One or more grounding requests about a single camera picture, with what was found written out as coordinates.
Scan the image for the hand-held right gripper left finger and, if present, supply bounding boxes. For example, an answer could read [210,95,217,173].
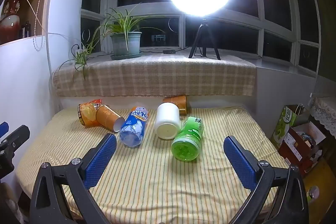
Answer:
[29,133,117,224]

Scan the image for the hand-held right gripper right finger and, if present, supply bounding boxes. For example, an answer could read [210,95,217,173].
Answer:
[223,135,309,224]

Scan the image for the brown paper cup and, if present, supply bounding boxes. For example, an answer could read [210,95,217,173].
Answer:
[162,95,188,116]
[96,105,125,133]

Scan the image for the blue plastic bottle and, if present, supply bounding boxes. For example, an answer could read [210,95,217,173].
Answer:
[119,107,150,148]

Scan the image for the orange printed snack cup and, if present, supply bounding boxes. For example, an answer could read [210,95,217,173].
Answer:
[78,99,103,126]

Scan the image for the green plastic jar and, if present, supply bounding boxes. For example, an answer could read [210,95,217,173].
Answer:
[171,116,205,162]

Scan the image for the white cup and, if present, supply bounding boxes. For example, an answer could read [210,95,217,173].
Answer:
[155,103,182,140]

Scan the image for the green paper bag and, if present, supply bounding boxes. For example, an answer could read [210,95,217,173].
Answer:
[271,104,311,149]

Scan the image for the yellow striped cloth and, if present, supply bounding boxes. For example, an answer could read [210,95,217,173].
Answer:
[15,106,290,220]

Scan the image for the red cardboard box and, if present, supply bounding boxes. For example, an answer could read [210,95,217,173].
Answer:
[278,121,328,170]

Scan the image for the small plastic bottle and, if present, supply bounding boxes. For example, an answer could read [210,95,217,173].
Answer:
[306,186,320,204]

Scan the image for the yellow box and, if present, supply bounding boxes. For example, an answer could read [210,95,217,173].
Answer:
[302,158,336,224]

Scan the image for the white lace cloth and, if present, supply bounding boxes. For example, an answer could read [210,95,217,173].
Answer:
[311,96,336,139]

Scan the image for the dark small bottles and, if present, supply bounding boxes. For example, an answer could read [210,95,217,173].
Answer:
[20,20,32,39]

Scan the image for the beige plaid blanket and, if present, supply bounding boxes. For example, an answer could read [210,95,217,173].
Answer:
[52,53,257,98]

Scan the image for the green pot saucer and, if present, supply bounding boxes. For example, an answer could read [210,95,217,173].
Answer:
[110,52,143,61]

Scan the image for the red porcelain vase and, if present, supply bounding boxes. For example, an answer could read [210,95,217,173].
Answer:
[0,0,22,45]

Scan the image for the grey-green plant pot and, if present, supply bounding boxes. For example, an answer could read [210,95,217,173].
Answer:
[110,31,142,57]

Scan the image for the black tripod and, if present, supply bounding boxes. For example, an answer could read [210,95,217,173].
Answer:
[188,17,221,61]

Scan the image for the spider plant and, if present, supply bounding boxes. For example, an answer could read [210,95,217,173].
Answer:
[59,3,166,81]

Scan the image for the white bead cord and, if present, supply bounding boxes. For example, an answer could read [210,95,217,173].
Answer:
[33,0,61,52]

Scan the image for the white window frame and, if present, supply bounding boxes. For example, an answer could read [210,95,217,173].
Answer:
[81,0,321,78]

